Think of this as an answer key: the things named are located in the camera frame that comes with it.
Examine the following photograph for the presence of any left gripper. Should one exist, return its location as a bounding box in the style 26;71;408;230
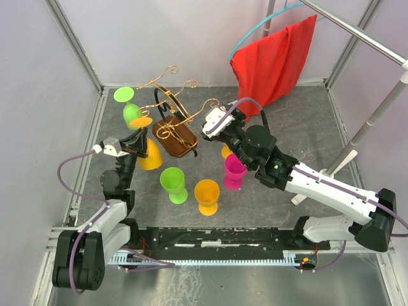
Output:
116;127;148;189

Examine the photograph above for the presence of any orange plastic goblet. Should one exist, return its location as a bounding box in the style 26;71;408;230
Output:
129;117;163;171
194;179;220;216
221;144;233;159

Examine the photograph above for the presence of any green plastic goblet back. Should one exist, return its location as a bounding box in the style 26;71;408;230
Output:
113;87;142;131

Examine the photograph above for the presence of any green plastic goblet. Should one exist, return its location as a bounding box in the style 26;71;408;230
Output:
159;167;188;205
113;87;142;131

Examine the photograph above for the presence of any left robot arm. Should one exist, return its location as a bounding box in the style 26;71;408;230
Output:
52;127;148;295

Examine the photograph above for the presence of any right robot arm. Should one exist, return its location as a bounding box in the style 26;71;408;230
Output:
202;105;397;252

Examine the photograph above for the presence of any pink plastic goblet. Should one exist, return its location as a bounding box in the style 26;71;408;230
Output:
224;154;247;191

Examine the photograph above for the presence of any green plastic goblet front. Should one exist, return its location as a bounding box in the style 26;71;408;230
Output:
159;167;188;205

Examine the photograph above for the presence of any orange plastic goblet front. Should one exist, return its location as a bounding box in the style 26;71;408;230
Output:
194;179;220;216

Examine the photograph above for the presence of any red cloth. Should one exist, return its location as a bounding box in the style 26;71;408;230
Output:
230;15;317;107

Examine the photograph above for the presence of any teal hoop tube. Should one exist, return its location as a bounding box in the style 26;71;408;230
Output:
228;1;327;61

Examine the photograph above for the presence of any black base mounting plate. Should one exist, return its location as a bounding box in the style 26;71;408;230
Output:
120;227;330;259

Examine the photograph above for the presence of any white metal stand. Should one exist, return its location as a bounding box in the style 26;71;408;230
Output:
263;0;408;207

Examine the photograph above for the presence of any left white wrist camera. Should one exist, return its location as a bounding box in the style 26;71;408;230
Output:
92;137;122;157

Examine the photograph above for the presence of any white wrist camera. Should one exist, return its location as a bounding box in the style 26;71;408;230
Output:
92;137;122;157
201;106;235;140

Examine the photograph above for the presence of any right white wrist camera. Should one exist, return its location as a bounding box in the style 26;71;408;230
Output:
201;106;235;140

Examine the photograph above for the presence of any gold wire wine glass rack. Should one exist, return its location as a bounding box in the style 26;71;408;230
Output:
129;64;221;158

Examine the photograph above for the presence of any grey cable duct strip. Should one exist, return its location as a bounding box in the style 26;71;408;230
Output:
107;251;300;268

